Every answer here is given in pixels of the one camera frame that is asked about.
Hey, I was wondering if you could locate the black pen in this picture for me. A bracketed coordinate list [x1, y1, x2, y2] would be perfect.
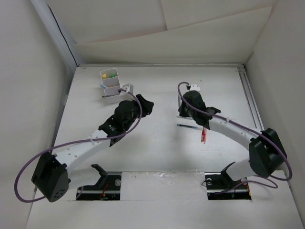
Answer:
[102, 94, 119, 98]

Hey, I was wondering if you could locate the dark blue pen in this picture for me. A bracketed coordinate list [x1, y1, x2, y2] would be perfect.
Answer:
[177, 124, 198, 129]

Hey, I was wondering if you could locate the red pen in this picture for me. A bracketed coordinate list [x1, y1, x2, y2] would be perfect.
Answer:
[201, 127, 207, 144]

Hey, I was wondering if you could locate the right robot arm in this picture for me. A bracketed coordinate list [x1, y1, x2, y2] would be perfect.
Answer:
[178, 90, 287, 188]

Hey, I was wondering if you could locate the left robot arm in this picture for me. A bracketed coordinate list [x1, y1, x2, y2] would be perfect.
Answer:
[31, 94, 154, 202]

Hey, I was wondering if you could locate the white three-compartment organizer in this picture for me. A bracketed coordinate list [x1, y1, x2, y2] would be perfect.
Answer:
[100, 68, 122, 104]

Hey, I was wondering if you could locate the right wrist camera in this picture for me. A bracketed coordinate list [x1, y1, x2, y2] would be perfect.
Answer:
[186, 83, 201, 92]

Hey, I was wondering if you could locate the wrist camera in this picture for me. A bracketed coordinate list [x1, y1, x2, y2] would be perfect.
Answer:
[118, 83, 133, 96]
[186, 83, 201, 92]

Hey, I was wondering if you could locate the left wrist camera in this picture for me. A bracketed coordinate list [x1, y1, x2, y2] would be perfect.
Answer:
[118, 83, 133, 96]

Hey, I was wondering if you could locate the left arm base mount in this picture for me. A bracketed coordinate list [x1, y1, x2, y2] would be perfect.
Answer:
[76, 164, 122, 201]

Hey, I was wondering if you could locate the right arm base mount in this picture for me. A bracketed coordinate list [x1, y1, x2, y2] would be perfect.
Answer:
[201, 162, 252, 200]

